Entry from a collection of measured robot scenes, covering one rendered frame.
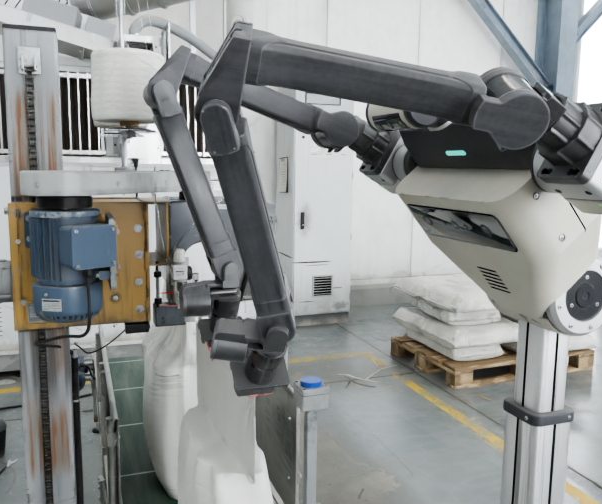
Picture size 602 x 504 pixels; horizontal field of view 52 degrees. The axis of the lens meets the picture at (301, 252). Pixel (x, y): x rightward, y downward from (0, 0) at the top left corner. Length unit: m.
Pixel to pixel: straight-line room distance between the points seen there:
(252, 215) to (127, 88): 0.62
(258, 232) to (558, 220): 0.49
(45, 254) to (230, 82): 0.77
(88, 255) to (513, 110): 0.90
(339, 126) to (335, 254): 4.23
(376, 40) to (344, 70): 5.62
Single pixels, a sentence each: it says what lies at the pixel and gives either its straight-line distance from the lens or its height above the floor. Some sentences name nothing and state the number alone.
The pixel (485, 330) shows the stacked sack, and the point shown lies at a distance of 4.27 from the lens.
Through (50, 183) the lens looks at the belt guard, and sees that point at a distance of 1.40.
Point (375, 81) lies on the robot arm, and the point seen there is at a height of 1.54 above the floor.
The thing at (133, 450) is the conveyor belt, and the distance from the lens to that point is 2.48.
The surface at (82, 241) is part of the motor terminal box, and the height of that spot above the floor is 1.27.
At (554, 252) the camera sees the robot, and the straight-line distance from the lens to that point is 1.10.
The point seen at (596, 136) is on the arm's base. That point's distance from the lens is 0.92.
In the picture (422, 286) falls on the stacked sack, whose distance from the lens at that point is 4.45.
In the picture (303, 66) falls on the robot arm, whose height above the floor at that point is 1.56.
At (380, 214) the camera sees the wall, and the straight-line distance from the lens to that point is 6.37.
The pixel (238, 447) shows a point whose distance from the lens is 1.37.
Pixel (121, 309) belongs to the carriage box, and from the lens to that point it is 1.66.
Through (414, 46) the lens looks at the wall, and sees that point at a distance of 6.61.
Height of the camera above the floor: 1.44
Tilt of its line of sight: 8 degrees down
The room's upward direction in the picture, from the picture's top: 1 degrees clockwise
